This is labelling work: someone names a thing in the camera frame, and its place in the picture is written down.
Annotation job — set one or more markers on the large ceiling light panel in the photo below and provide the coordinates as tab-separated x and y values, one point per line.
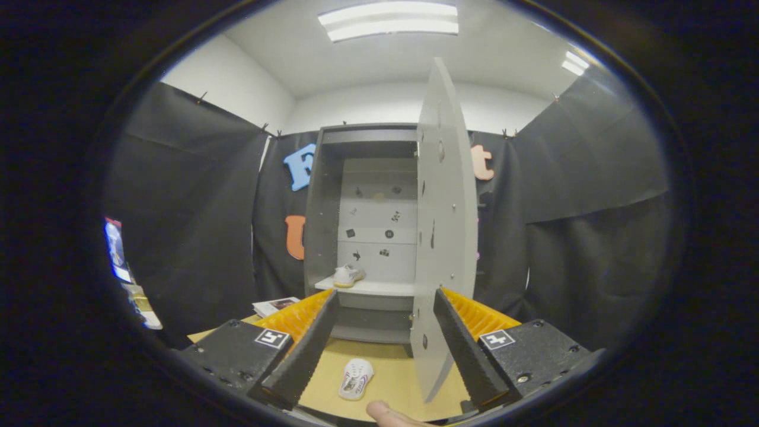
388	21

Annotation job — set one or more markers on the small ceiling light panel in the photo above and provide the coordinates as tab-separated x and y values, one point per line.
575	63

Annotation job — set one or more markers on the printed magazine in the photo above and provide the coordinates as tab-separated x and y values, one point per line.
276	306

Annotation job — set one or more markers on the grey shoe cabinet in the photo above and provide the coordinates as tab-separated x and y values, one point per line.
323	207

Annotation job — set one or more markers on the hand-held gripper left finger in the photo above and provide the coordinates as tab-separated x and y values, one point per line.
308	356

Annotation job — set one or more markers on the black backdrop cloth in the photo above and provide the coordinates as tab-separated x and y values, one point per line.
190	225

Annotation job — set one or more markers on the yellow white box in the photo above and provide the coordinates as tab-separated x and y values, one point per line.
142	305

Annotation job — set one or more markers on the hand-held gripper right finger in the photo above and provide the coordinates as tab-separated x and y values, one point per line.
468	356

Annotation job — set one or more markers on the white canvas shoe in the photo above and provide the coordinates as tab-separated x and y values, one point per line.
356	379
347	277

